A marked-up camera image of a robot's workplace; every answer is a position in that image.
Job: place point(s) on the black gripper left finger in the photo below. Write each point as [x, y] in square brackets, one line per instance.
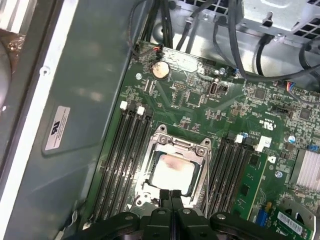
[160, 225]

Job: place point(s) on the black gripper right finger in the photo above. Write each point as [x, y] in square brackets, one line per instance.
[187, 225]

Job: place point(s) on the thin metal locking lever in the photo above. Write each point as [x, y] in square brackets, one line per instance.
[206, 185]
[145, 163]

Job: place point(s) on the silver topped green CPU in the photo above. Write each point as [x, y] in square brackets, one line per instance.
[172, 172]

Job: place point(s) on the metal socket cover frame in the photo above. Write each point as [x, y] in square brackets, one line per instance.
[186, 150]

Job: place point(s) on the RAM slot white clips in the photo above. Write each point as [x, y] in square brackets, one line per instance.
[129, 160]
[111, 160]
[261, 144]
[227, 175]

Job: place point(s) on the blue board connector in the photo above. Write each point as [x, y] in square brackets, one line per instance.
[261, 216]

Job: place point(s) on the green RAM stick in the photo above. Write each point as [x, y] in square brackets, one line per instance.
[255, 175]

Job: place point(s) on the green motherboard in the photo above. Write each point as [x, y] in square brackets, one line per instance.
[215, 125]

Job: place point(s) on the green expansion card white label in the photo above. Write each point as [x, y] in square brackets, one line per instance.
[292, 221]

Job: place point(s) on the silver finned heatsink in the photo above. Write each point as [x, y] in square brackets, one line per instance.
[310, 167]

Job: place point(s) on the white label sticker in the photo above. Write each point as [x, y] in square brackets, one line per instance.
[56, 127]

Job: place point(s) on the silver coin battery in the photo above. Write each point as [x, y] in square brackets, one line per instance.
[160, 70]

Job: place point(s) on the grey open PC case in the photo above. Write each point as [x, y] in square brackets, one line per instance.
[82, 82]

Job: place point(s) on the CPU socket with metal frame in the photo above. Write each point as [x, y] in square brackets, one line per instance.
[163, 138]

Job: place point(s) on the square brown base plate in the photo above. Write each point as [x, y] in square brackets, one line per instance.
[15, 41]

